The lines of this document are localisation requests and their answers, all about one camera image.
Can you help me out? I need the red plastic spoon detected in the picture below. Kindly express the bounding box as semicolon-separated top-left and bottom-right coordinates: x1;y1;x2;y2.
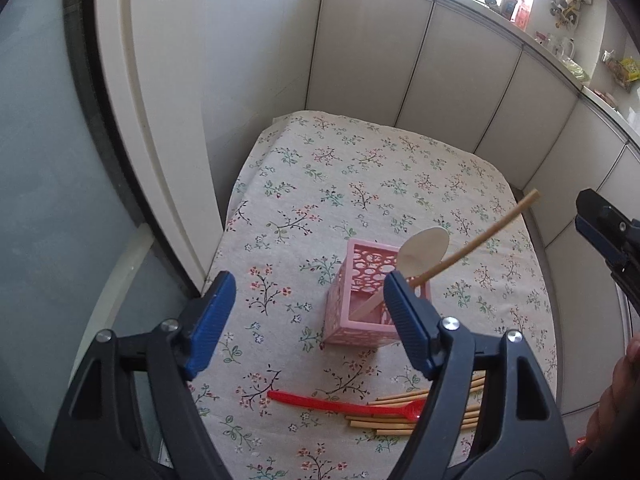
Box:
267;390;426;422

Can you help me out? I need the white plastic spoon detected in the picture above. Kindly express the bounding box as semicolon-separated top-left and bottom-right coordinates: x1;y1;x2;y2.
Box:
350;226;449;321

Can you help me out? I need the person's right hand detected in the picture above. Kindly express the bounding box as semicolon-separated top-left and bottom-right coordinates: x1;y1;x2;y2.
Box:
585;333;640;451

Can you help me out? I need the wooden chopstick bundle on table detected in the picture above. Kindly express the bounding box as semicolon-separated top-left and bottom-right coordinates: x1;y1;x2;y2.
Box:
345;372;486;437

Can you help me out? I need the yellow snack packet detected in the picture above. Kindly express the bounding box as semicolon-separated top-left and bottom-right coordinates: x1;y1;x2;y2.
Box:
620;58;640;82

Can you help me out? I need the white kettle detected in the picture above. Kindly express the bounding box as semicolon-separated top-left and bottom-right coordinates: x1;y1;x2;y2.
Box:
559;37;575;58

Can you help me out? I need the pink plastic utensil basket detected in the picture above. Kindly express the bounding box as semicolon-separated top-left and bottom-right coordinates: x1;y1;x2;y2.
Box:
321;237;433;350

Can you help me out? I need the floral tablecloth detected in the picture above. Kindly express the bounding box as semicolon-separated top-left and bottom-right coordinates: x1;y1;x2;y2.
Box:
157;109;560;480

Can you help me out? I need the red bottle on counter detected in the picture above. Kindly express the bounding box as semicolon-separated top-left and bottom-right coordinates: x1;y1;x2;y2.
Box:
512;0;530;32

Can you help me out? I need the white door frame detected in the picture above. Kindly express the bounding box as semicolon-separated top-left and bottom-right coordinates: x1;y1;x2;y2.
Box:
94;0;224;287

